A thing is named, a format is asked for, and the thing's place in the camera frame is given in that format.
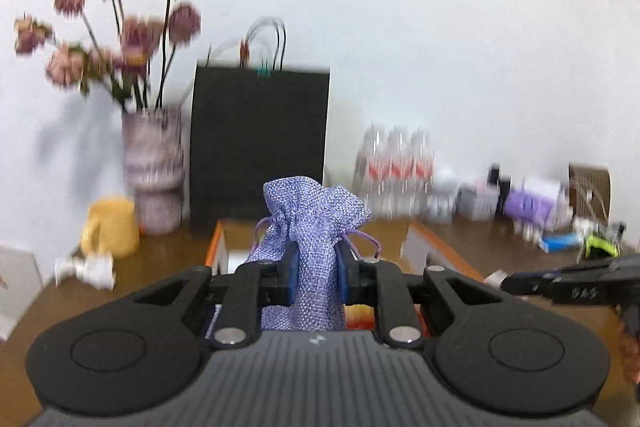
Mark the black rectangular item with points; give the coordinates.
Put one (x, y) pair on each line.
(499, 177)

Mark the blue small box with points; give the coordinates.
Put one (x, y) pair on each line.
(561, 243)

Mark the neon green black item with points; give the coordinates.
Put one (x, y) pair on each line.
(602, 246)

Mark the purple package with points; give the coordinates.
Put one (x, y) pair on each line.
(532, 202)

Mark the white box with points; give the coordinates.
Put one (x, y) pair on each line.
(17, 287)

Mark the clear red-label water bottle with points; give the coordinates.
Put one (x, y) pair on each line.
(422, 174)
(397, 174)
(371, 172)

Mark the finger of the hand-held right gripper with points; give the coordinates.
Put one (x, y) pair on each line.
(525, 283)

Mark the red orange packet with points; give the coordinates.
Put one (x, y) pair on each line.
(359, 319)

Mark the person's right hand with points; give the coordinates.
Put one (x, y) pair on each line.
(631, 352)

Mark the grey tin box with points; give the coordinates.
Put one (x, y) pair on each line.
(479, 202)

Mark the brown paper bag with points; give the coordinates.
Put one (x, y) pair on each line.
(590, 187)

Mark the black paper bag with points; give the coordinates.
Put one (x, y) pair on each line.
(250, 142)

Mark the orange-edged cardboard box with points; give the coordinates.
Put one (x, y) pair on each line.
(235, 234)

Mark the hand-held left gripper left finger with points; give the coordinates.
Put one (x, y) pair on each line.
(288, 274)

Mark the yellow mug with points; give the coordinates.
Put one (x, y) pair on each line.
(112, 227)

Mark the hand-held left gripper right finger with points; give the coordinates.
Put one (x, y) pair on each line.
(345, 277)

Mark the mottled pink vase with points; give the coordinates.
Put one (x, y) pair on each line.
(152, 167)

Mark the dried pink flower bouquet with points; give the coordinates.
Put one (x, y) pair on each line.
(137, 39)

